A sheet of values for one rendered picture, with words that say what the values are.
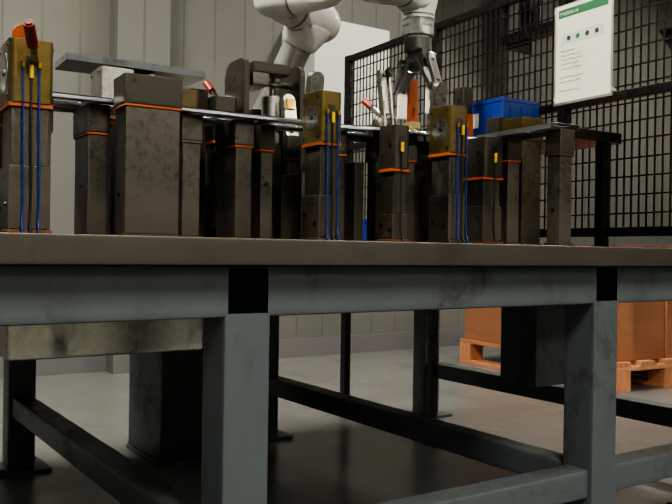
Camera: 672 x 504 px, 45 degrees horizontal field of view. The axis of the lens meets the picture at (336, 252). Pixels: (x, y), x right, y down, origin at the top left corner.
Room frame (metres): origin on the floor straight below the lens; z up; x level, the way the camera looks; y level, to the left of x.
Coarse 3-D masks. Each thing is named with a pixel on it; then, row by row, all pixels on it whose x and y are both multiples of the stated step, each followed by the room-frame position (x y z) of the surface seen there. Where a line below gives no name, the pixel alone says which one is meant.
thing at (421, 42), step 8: (408, 40) 2.19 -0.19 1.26; (416, 40) 2.18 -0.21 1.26; (424, 40) 2.18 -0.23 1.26; (408, 48) 2.19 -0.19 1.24; (416, 48) 2.18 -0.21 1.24; (424, 48) 2.18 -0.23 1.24; (408, 56) 2.23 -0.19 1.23; (416, 56) 2.20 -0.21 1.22; (424, 56) 2.17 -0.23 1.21; (424, 64) 2.19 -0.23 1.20; (416, 72) 2.23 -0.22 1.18
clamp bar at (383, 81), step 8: (376, 72) 2.35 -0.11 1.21; (384, 72) 2.34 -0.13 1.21; (392, 72) 2.32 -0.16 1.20; (384, 80) 2.35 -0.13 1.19; (384, 88) 2.35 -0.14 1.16; (384, 96) 2.33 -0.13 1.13; (384, 104) 2.32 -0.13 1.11; (392, 104) 2.34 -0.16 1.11; (384, 112) 2.32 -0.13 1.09; (392, 112) 2.34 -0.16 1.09; (392, 120) 2.33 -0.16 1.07
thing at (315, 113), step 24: (312, 96) 1.83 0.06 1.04; (336, 96) 1.82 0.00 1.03; (312, 120) 1.83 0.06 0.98; (336, 120) 1.82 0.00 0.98; (312, 144) 1.83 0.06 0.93; (336, 144) 1.83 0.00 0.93; (312, 168) 1.84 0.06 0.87; (336, 168) 1.84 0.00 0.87; (312, 192) 1.84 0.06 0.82; (336, 192) 1.84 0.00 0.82; (312, 216) 1.83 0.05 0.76; (336, 216) 1.82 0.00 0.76
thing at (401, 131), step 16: (384, 128) 1.96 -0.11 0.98; (400, 128) 1.93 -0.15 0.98; (384, 144) 1.96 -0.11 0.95; (400, 144) 1.93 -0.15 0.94; (384, 160) 1.96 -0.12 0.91; (400, 160) 1.94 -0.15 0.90; (384, 176) 1.97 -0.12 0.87; (400, 176) 1.95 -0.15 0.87; (384, 192) 1.97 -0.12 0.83; (400, 192) 1.93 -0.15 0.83; (384, 208) 1.97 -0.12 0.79; (400, 208) 1.93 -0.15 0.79; (384, 224) 1.96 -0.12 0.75; (400, 224) 1.93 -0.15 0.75; (384, 240) 1.95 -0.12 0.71; (400, 240) 1.94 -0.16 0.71
